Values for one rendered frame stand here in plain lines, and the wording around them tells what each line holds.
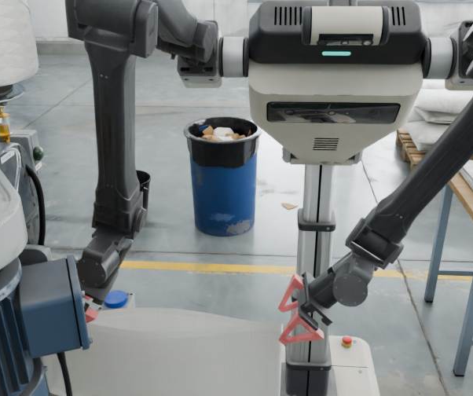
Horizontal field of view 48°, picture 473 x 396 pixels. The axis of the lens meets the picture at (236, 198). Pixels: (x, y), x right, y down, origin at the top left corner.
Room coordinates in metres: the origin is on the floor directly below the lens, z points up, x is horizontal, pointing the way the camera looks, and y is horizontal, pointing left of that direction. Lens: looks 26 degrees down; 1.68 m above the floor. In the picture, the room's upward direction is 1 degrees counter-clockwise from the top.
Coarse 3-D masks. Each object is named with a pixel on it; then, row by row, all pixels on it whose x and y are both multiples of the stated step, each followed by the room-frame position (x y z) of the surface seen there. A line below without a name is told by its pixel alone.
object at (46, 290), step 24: (48, 264) 0.60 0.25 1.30; (72, 264) 0.59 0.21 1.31; (24, 288) 0.55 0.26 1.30; (48, 288) 0.54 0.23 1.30; (72, 288) 0.54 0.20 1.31; (24, 312) 0.51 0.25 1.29; (48, 312) 0.52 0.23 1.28; (72, 312) 0.53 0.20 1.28; (24, 336) 0.52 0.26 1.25; (48, 336) 0.52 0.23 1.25; (72, 336) 0.53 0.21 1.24
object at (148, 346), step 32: (96, 320) 0.87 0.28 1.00; (128, 320) 0.88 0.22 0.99; (160, 320) 0.88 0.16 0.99; (192, 320) 0.87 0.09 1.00; (224, 320) 0.85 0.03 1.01; (64, 352) 0.85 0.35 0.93; (96, 352) 0.83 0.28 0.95; (128, 352) 0.81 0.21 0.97; (160, 352) 0.80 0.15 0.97; (192, 352) 0.81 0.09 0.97; (224, 352) 0.81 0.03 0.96; (256, 352) 0.82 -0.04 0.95; (96, 384) 0.83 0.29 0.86; (128, 384) 0.81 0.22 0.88; (160, 384) 0.80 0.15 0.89; (192, 384) 0.81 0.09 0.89; (224, 384) 0.81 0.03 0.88; (256, 384) 0.82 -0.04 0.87
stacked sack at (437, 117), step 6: (420, 114) 4.10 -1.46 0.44; (426, 114) 3.99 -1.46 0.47; (432, 114) 3.96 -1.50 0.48; (438, 114) 3.95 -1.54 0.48; (444, 114) 3.95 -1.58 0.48; (450, 114) 3.94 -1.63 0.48; (456, 114) 3.94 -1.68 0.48; (426, 120) 3.92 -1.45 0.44; (432, 120) 3.91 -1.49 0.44; (438, 120) 4.10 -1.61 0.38; (444, 120) 4.10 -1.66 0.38; (450, 120) 3.90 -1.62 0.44
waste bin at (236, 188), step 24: (216, 120) 3.36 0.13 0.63; (240, 120) 3.33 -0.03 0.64; (192, 144) 3.00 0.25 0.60; (216, 144) 2.89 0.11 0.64; (240, 144) 2.93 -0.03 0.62; (192, 168) 3.04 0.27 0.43; (216, 168) 2.92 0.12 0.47; (240, 168) 2.95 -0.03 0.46; (192, 192) 3.09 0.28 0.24; (216, 192) 2.93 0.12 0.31; (240, 192) 2.96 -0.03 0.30; (216, 216) 2.94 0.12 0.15; (240, 216) 2.97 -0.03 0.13
